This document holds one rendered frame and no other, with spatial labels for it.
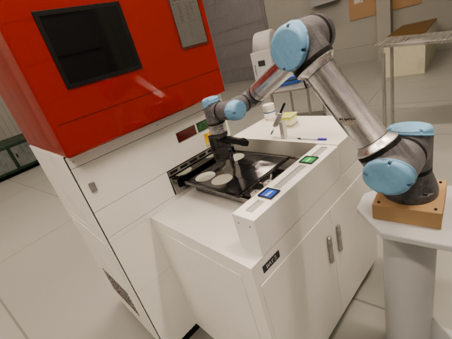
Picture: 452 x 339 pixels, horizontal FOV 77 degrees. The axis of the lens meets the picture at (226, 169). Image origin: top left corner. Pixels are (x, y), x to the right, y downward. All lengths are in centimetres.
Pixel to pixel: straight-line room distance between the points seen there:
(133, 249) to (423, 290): 114
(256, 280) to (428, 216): 54
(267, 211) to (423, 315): 73
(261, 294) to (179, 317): 79
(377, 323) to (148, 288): 115
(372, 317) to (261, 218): 108
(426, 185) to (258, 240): 52
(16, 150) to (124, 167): 651
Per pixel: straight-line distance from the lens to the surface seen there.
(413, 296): 127
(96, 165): 122
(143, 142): 129
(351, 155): 137
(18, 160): 772
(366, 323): 179
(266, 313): 107
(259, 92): 112
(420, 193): 101
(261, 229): 89
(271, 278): 101
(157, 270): 149
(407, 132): 92
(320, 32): 85
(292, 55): 80
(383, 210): 102
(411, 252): 113
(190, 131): 142
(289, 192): 97
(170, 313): 166
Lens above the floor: 145
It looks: 24 degrees down
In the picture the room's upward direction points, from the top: 16 degrees counter-clockwise
